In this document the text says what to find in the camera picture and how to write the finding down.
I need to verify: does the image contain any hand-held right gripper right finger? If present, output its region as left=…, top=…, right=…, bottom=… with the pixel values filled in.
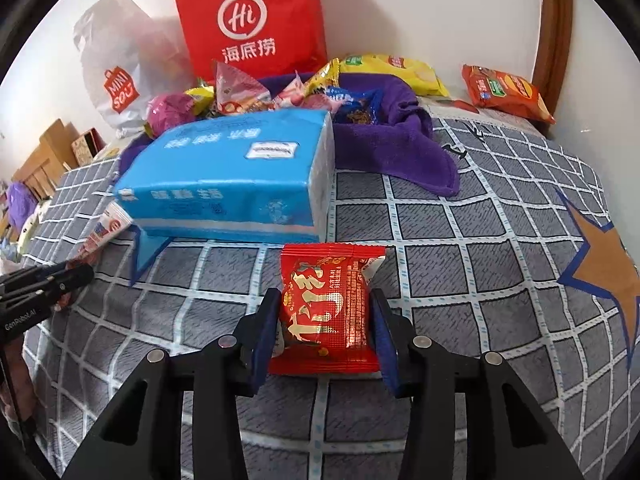
left=370, top=287, right=583, bottom=480

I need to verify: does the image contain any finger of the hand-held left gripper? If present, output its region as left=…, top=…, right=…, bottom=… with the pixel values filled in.
left=0, top=262, right=63, bottom=291
left=0, top=262, right=95, bottom=313

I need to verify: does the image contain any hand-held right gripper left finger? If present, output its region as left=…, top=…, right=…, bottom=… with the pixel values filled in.
left=62, top=287, right=283, bottom=480

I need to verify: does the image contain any pale packet with red circle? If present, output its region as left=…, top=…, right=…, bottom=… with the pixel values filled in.
left=80, top=202, right=133, bottom=261

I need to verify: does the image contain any red snack packet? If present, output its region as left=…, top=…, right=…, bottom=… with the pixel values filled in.
left=268, top=242, right=387, bottom=375

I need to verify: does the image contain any magenta round snack packet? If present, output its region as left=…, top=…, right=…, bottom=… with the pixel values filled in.
left=145, top=92, right=197, bottom=137

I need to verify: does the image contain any small yellow snack packet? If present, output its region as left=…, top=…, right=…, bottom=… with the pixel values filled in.
left=184, top=86, right=217, bottom=117

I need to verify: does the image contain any dark blue snack packet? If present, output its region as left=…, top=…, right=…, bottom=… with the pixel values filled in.
left=325, top=87, right=385, bottom=126

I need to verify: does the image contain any large pink snack packet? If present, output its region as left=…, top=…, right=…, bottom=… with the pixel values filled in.
left=212, top=59, right=273, bottom=117

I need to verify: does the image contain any yellow triangular snack packet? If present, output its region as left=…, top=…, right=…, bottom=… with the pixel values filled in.
left=302, top=58, right=342, bottom=96

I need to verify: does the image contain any person's left hand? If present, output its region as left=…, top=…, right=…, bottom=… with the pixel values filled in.
left=0, top=332, right=33, bottom=421

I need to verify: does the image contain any white spotted cloth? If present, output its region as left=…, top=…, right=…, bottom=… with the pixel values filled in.
left=17, top=210, right=43, bottom=246

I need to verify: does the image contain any purple cloth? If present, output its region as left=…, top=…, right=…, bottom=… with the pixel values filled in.
left=5, top=181, right=38, bottom=233

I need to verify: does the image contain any patterned cardboard box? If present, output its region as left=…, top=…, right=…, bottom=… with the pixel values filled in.
left=70, top=128, right=106, bottom=167

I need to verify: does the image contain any grey checked blanket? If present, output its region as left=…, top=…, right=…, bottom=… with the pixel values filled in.
left=22, top=115, right=640, bottom=480

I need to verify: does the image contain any blue tissue pack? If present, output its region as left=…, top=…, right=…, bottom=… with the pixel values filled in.
left=114, top=109, right=335, bottom=243

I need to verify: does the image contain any purple towel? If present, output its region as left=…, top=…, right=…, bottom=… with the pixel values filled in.
left=117, top=72, right=461, bottom=197

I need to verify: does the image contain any white plastic bag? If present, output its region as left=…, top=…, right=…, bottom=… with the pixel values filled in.
left=73, top=0, right=198, bottom=138

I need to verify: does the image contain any yellow chips bag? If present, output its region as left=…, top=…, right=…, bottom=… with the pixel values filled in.
left=337, top=53, right=451, bottom=97

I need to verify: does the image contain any orange chips bag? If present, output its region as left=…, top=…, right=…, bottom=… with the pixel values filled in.
left=461, top=64, right=557, bottom=126

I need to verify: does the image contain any red paper bag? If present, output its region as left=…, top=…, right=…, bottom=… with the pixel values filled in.
left=172, top=0, right=328, bottom=81

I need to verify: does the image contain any brown wooden door frame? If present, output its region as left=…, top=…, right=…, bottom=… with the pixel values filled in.
left=531, top=0, right=573, bottom=133

